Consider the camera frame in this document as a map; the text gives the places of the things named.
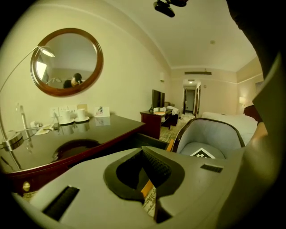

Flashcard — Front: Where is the dark wooden television cabinet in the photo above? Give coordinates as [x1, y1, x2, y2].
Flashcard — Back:
[139, 109, 179, 140]

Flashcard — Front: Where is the person's black top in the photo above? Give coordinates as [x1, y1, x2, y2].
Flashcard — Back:
[226, 0, 286, 94]

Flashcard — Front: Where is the dark wooden desk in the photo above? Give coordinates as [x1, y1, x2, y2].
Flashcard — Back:
[0, 114, 170, 199]

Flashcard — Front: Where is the white cloth bundle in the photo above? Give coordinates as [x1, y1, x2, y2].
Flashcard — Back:
[166, 105, 181, 116]

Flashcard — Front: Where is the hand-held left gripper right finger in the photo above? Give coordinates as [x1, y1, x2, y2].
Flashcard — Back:
[142, 146, 246, 229]

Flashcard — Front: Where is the clear acrylic stand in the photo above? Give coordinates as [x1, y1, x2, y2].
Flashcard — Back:
[15, 102, 29, 135]

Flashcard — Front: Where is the round wooden framed mirror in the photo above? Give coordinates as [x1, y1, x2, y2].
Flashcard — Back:
[30, 27, 104, 98]

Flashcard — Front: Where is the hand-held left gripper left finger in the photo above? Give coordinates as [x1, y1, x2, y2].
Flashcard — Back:
[12, 146, 157, 229]

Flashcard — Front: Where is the white bed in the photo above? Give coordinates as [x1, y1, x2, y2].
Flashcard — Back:
[200, 111, 259, 146]

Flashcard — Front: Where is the dark wooden desk drawer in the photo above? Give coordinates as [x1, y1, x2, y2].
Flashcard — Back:
[8, 154, 105, 198]

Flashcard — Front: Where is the silver arc desk lamp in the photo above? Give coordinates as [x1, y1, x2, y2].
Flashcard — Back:
[0, 45, 56, 152]

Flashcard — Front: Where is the yellow paper card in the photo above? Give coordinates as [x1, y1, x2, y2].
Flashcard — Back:
[34, 127, 52, 136]

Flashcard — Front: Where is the white standing picture card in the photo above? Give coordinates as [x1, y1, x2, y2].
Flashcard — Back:
[93, 106, 111, 118]

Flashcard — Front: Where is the grey upholstered armchair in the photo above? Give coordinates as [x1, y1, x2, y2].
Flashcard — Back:
[172, 117, 246, 160]

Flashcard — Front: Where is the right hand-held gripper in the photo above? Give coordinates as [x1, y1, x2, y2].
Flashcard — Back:
[190, 147, 216, 160]

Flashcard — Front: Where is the black head-worn camera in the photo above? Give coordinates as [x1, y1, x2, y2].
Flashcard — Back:
[153, 0, 189, 18]

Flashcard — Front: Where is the person's left forearm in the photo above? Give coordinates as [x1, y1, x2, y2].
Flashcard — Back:
[245, 122, 269, 155]

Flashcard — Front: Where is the ceiling air vent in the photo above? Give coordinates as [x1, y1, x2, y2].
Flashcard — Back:
[184, 71, 212, 76]

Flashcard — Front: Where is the black flat television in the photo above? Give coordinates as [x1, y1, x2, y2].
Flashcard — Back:
[151, 89, 166, 112]

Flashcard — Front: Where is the dark wooden headboard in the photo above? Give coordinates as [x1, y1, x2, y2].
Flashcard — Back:
[243, 105, 262, 123]

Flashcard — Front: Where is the white wall socket panel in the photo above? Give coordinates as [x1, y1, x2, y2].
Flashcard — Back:
[50, 106, 77, 117]

